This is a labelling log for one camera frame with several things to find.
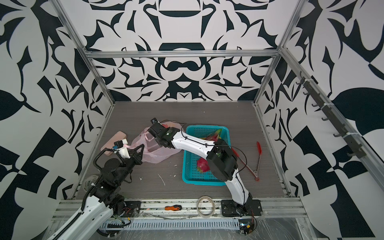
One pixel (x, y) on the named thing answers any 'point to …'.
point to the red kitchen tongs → (257, 177)
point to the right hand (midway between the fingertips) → (164, 133)
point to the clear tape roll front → (208, 215)
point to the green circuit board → (246, 226)
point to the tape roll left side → (89, 181)
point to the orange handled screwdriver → (176, 207)
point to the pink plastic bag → (153, 152)
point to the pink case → (118, 136)
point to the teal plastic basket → (190, 174)
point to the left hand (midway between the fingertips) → (144, 143)
